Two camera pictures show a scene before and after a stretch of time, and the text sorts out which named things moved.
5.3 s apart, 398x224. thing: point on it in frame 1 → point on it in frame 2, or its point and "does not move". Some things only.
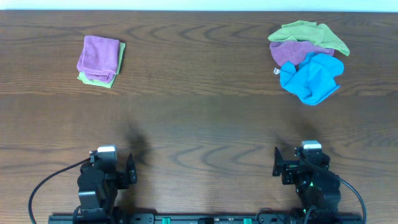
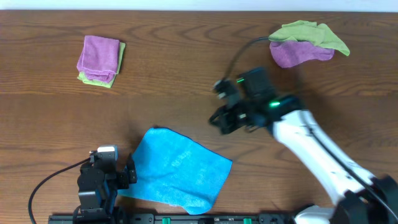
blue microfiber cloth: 314,79 → 176,170
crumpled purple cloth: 295,51 does not move
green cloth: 295,51 → 308,31
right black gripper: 287,171 → 233,116
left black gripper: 123,178 does not move
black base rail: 160,219 does not move
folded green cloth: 83,78 does not move
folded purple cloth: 99,58 does not move
